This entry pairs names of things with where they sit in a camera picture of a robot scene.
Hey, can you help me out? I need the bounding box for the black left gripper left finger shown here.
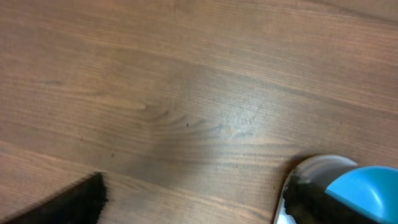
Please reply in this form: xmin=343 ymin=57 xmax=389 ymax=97
xmin=3 ymin=172 xmax=108 ymax=224

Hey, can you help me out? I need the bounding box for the teal plastic bowl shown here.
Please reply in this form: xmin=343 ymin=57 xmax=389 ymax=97
xmin=326 ymin=166 xmax=397 ymax=223

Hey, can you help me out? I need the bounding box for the white digital kitchen scale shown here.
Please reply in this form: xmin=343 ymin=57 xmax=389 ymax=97
xmin=272 ymin=154 xmax=358 ymax=224

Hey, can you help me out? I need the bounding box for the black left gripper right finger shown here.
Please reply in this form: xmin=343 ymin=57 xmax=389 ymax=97
xmin=283 ymin=175 xmax=377 ymax=224

